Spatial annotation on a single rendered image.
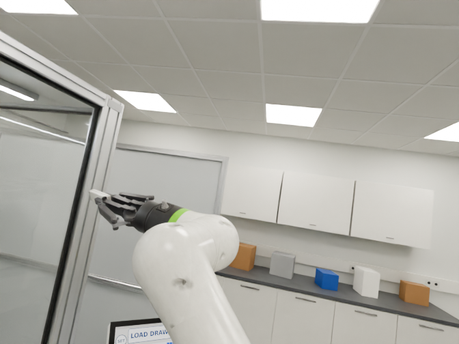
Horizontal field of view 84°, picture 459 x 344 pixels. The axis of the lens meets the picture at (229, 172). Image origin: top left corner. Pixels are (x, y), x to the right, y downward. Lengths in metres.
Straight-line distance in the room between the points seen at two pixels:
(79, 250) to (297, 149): 3.38
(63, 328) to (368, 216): 3.26
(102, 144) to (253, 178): 2.77
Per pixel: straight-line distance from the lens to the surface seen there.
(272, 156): 3.83
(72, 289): 0.88
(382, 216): 3.66
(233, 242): 0.49
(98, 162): 0.83
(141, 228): 0.59
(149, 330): 1.28
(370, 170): 4.04
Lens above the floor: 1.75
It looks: 6 degrees up
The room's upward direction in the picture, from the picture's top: 9 degrees clockwise
